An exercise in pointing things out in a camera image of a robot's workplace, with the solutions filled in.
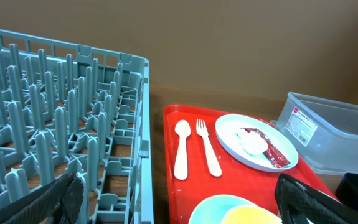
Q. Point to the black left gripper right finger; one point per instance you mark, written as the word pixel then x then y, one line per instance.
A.
pixel 298 203

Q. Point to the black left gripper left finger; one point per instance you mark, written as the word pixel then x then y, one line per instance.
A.
pixel 57 202

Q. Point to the red sauce packet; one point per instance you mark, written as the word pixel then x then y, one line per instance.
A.
pixel 275 157

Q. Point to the yellow plastic cup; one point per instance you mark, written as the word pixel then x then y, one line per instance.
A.
pixel 246 214

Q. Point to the white napkin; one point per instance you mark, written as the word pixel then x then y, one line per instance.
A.
pixel 251 141

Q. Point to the grey plastic dishwasher rack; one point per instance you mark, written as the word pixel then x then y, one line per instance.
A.
pixel 71 108

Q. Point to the clear plastic storage bin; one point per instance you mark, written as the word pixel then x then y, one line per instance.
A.
pixel 324 132

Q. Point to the light blue bowl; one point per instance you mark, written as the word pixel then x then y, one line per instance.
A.
pixel 213 209

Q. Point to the white plastic fork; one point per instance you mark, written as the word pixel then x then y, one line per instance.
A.
pixel 212 162

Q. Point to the light blue plate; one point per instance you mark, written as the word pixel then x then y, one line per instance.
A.
pixel 226 126

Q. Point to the red plastic tray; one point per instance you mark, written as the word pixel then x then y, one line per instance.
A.
pixel 237 179

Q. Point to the white plastic spoon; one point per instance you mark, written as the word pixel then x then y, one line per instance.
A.
pixel 183 130

